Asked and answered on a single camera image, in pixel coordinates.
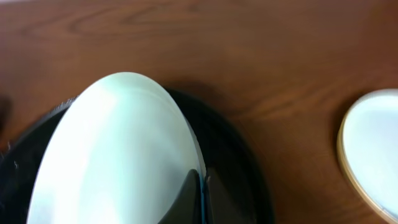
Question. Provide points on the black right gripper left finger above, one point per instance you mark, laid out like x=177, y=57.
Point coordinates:
x=186, y=208

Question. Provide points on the yellow plate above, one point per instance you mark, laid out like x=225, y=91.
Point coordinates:
x=348, y=168

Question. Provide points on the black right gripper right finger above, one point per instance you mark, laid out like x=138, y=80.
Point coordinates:
x=220, y=208

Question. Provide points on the round black tray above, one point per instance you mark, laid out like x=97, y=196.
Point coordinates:
x=222, y=147

